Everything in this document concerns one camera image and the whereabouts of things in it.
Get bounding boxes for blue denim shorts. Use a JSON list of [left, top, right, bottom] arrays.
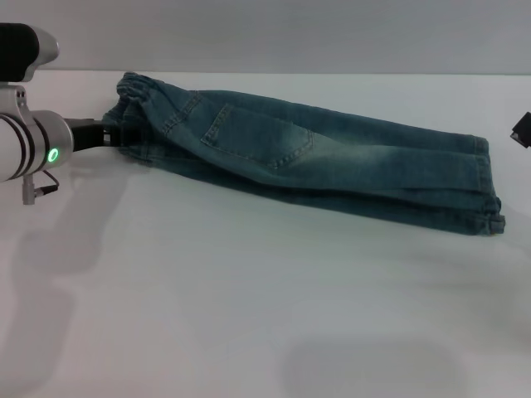
[[102, 71, 508, 237]]

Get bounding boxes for silver cable connector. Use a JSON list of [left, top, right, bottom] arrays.
[[22, 175, 37, 206]]

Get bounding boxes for black cable with plug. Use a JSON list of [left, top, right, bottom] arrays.
[[32, 170, 61, 196]]

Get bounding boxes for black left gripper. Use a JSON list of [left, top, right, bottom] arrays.
[[64, 117, 143, 153]]

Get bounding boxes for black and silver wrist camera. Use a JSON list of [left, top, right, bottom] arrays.
[[0, 22, 60, 84]]

